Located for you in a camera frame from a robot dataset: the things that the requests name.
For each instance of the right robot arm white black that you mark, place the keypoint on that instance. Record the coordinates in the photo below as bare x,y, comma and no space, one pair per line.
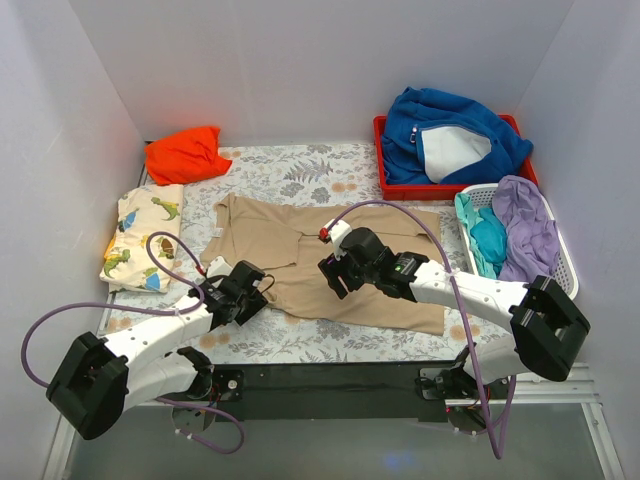
546,329

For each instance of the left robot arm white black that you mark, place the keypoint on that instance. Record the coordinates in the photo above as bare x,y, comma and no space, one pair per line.
100,378

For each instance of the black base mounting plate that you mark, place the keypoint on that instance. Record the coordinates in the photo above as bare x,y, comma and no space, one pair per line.
325,391

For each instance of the teal t shirt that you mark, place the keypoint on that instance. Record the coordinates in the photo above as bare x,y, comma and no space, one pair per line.
487,236

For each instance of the blue white hoodie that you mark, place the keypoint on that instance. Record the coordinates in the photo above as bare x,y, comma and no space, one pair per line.
432,137

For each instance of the orange folded t shirt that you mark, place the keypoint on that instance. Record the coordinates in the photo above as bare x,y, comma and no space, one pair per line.
188,156

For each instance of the dinosaur print folded t shirt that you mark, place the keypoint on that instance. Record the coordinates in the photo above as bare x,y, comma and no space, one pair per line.
149,220

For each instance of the purple t shirt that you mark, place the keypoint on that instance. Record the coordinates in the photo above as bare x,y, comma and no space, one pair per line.
532,239

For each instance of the beige t shirt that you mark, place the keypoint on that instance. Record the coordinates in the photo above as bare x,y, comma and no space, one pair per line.
282,240

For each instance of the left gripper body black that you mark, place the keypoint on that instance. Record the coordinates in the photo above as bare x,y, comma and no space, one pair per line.
251,304

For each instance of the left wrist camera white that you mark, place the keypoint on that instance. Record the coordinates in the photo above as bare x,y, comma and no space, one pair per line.
215,270

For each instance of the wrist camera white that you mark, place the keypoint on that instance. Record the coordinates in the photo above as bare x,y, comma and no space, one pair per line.
334,232
215,270

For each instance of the floral table cloth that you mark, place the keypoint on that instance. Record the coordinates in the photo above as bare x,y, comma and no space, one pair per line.
303,175

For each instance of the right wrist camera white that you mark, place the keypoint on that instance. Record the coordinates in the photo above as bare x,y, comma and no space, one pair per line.
334,232

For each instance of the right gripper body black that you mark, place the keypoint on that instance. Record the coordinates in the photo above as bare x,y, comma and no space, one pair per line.
335,275

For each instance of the white perforated laundry basket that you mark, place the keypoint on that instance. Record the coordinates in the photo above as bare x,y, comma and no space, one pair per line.
480,196

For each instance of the red plastic tray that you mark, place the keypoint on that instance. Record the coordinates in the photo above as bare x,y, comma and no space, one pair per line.
412,192

